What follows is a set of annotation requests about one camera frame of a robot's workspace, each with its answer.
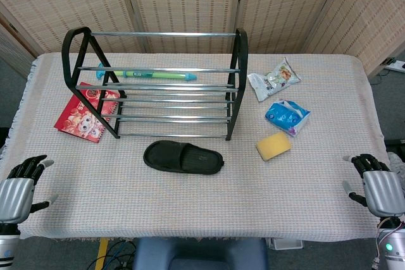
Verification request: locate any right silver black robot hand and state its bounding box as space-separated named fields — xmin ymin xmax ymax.
xmin=343 ymin=153 xmax=405 ymax=219

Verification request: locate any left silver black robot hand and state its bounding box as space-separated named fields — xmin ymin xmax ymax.
xmin=0 ymin=155 xmax=59 ymax=225

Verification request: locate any black slipper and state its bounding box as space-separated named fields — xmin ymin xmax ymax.
xmin=142 ymin=140 xmax=226 ymax=175

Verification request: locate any black metal shoe rack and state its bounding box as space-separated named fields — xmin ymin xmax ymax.
xmin=62 ymin=27 xmax=249 ymax=142

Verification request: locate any red cartoon spiral notebook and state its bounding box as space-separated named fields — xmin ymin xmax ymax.
xmin=53 ymin=82 xmax=127 ymax=144

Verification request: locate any yellow sponge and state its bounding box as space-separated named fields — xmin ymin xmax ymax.
xmin=255 ymin=132 xmax=293 ymax=161

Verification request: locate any blue tissue pack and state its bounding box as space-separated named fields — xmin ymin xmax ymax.
xmin=265 ymin=98 xmax=311 ymax=138

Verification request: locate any white power strip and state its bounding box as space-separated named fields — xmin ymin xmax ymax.
xmin=381 ymin=58 xmax=405 ymax=73

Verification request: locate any white snack bag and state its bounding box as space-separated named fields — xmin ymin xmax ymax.
xmin=247 ymin=57 xmax=302 ymax=102

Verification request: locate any woven beige tablecloth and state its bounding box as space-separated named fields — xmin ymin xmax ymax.
xmin=0 ymin=52 xmax=392 ymax=241

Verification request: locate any green blue water gun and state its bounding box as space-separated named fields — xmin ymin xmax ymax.
xmin=96 ymin=63 xmax=197 ymax=82

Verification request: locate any bamboo folding screen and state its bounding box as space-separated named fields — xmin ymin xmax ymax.
xmin=0 ymin=0 xmax=405 ymax=78

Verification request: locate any floor cables bundle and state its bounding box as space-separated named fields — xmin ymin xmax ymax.
xmin=85 ymin=240 xmax=139 ymax=270

